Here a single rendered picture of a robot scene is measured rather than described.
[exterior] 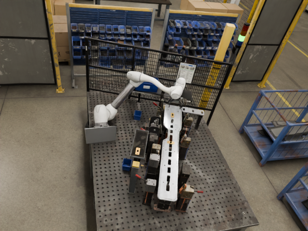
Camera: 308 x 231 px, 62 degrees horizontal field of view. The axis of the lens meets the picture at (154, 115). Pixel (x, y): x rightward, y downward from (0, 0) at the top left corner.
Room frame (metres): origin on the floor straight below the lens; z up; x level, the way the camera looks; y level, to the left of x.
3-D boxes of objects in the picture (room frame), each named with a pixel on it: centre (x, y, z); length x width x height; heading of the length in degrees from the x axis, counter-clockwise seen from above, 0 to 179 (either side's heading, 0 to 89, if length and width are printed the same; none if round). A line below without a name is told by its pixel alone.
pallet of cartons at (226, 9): (6.10, -0.80, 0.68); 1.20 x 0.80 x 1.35; 113
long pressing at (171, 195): (1.94, -0.25, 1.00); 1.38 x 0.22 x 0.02; 2
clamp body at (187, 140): (2.03, -0.41, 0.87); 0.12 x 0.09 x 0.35; 92
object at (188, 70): (2.99, -0.31, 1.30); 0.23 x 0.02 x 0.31; 92
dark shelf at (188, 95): (2.86, -0.01, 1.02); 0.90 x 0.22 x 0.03; 92
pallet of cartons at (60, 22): (4.95, 2.51, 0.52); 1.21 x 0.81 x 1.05; 25
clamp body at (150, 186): (1.37, -0.10, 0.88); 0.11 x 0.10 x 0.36; 92
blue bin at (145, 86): (2.85, 0.18, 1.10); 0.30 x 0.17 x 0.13; 99
